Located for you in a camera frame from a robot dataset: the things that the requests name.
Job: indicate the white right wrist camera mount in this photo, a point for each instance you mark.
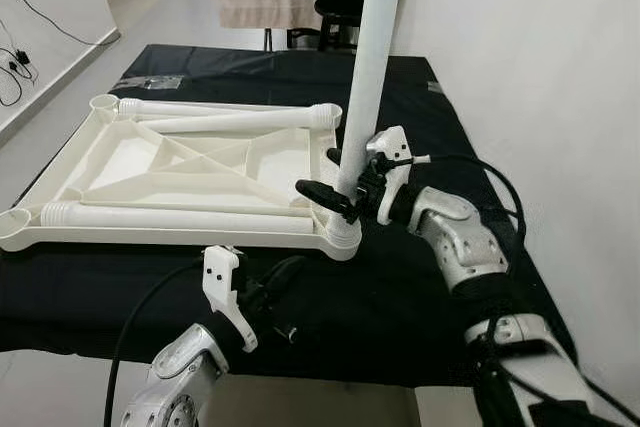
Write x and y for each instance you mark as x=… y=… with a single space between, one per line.
x=395 y=147

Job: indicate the grey tape strip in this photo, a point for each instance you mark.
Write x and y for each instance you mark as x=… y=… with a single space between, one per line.
x=436 y=87

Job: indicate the white plastic table leg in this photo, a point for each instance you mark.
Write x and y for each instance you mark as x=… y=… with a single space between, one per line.
x=200 y=105
x=180 y=217
x=380 y=47
x=250 y=121

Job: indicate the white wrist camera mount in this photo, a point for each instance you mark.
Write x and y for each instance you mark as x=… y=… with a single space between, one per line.
x=395 y=147
x=220 y=277

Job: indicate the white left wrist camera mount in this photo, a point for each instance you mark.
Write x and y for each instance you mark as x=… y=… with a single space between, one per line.
x=220 y=277

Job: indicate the black table cloth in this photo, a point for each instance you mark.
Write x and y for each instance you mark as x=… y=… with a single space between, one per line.
x=100 y=287

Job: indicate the black stool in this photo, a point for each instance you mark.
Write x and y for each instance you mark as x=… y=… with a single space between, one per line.
x=325 y=32

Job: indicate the clear plastic wrap piece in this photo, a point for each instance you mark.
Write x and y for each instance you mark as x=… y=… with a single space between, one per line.
x=150 y=82

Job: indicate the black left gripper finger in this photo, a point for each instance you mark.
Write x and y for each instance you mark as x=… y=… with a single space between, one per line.
x=282 y=275

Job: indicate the white plastic children table top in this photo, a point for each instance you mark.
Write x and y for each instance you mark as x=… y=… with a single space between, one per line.
x=150 y=162

